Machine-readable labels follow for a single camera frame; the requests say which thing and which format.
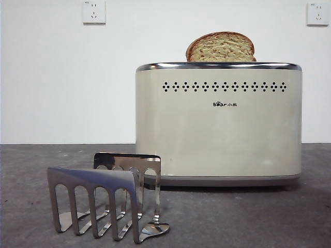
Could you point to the white wall socket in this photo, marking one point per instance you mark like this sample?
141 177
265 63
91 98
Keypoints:
94 13
317 14

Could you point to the shiny steel toast rack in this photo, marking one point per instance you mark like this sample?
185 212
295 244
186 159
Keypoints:
86 177

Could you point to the cream and chrome toaster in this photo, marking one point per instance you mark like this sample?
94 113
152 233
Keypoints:
217 134

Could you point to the brown bread slice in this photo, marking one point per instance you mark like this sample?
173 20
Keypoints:
221 49

